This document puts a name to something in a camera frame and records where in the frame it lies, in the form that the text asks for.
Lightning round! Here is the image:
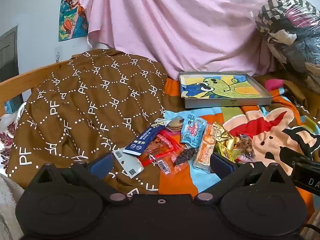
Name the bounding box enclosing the gold foil snack packet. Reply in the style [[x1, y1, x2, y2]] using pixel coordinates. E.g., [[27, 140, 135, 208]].
[[213, 121, 240, 151]]

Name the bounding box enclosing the orange bread bar packet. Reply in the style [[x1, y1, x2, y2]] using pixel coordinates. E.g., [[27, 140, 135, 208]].
[[193, 124, 218, 172]]

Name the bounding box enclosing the navy blue stick snack packet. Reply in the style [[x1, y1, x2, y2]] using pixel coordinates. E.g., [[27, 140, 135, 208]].
[[123, 118, 169, 156]]

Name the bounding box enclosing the dark dried fruit clear packet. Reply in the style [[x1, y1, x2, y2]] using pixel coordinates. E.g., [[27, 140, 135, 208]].
[[156, 147, 196, 176]]

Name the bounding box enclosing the light blue snack packet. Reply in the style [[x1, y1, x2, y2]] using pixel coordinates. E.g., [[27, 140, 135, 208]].
[[180, 114, 207, 148]]

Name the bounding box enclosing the red meat snack packet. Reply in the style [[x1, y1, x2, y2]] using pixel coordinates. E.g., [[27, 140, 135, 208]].
[[138, 129, 180, 167]]

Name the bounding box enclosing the round cake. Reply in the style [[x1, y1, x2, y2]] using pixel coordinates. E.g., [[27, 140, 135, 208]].
[[166, 116, 184, 132]]

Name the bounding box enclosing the yellow candy bar packet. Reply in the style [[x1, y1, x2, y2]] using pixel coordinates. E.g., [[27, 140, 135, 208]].
[[216, 142, 235, 163]]

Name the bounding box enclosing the small dark nut snack packet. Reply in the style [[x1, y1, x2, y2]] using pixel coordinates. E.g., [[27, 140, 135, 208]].
[[238, 134, 255, 163]]

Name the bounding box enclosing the brown PF patterned quilt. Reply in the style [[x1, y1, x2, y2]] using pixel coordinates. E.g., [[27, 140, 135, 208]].
[[8, 49, 167, 187]]

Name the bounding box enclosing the grey tray with frog drawing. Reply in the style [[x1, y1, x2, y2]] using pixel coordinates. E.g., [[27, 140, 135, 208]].
[[178, 72, 272, 108]]

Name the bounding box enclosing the dark door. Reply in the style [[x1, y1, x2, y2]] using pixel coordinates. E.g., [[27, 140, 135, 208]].
[[0, 26, 23, 114]]

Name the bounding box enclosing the plastic bag of clothes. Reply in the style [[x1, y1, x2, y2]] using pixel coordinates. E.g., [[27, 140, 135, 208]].
[[255, 0, 319, 93]]

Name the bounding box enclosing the pink hanging sheet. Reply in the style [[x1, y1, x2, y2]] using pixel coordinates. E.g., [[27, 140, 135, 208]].
[[81, 0, 275, 79]]

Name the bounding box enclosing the wooden bed frame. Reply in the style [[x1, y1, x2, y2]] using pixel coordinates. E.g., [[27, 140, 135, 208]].
[[0, 54, 80, 116]]

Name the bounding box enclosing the white wall socket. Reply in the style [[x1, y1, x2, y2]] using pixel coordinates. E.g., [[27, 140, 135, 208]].
[[55, 46, 63, 63]]

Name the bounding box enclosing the cartoon anime wall poster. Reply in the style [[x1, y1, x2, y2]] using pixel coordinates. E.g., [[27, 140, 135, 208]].
[[58, 0, 88, 42]]

